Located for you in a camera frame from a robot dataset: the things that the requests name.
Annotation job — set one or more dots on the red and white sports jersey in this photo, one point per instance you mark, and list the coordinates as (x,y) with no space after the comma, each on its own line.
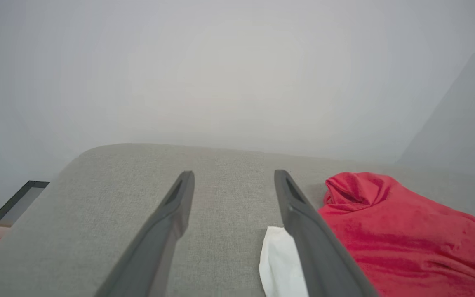
(406,239)

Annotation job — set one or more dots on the black framed panel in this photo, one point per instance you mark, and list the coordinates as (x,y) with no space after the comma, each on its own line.
(21,200)

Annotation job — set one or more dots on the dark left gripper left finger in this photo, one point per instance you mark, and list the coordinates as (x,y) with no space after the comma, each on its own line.
(155,243)

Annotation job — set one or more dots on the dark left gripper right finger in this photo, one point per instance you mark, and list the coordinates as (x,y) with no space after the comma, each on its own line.
(316,247)

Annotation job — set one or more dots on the grey fabric sofa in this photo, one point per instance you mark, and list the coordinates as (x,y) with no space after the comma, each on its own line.
(229,198)

